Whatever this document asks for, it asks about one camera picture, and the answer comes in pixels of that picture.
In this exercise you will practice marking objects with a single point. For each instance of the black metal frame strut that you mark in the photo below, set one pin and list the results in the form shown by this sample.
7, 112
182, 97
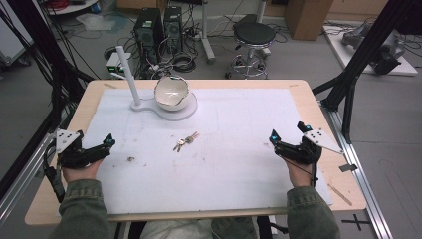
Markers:
363, 56

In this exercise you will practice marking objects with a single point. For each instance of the white floor platform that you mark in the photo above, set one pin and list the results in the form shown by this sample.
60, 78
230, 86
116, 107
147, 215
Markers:
345, 54

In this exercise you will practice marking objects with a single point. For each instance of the thin wooden stick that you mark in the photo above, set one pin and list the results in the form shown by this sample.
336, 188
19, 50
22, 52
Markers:
340, 194

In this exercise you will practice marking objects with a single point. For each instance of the bunch of metal keys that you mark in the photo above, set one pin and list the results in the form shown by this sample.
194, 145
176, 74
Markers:
185, 141

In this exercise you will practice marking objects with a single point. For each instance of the black round stool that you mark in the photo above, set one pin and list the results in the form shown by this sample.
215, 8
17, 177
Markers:
253, 36

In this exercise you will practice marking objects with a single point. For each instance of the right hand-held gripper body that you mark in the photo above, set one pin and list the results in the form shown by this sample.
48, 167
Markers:
307, 151

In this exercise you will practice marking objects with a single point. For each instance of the small brown crumb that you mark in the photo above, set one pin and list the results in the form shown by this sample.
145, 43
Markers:
130, 159

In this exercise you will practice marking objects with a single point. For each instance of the white table mat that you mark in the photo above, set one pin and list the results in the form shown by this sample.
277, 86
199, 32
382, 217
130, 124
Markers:
232, 169

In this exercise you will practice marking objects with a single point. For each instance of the white box with green lights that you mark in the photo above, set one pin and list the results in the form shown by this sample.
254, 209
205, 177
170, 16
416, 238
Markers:
114, 63

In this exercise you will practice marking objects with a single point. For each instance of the aluminium rail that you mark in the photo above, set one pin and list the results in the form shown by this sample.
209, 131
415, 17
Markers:
360, 172
23, 179

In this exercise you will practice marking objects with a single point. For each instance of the black computer tower green label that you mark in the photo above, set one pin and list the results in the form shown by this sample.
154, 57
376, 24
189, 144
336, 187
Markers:
147, 33

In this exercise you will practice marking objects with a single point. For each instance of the person's legs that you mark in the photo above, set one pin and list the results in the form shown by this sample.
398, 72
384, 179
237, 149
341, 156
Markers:
199, 229

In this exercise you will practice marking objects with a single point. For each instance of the clear plastic sheet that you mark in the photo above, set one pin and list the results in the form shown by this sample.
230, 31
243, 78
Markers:
101, 21

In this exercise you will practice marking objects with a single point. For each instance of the round white table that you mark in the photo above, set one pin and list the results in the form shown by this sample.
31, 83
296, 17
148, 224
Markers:
71, 6

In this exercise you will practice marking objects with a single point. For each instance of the white metal stand leg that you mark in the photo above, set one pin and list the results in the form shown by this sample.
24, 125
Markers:
206, 36

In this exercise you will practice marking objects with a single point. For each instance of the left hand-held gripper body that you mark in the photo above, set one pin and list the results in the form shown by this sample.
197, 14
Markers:
71, 154

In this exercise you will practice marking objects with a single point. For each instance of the grey and black robot device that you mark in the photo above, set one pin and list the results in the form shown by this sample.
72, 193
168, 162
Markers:
386, 54

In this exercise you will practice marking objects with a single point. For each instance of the white eggshell-shaped bowl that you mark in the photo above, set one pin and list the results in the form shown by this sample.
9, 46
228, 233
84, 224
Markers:
170, 94

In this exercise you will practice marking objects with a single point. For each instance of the grey tape piece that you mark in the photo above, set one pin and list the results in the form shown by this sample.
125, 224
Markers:
348, 167

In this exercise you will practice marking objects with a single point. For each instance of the white stand with pole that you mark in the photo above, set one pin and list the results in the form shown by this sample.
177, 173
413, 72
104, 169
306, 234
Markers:
128, 77

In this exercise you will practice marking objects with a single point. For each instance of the person's left hand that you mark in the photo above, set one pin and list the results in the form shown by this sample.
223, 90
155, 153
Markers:
79, 172

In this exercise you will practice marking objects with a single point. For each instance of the wooden cabinet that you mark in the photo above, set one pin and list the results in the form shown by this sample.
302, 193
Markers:
307, 18

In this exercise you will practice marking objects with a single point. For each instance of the person's right hand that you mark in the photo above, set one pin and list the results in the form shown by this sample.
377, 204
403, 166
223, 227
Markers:
300, 175

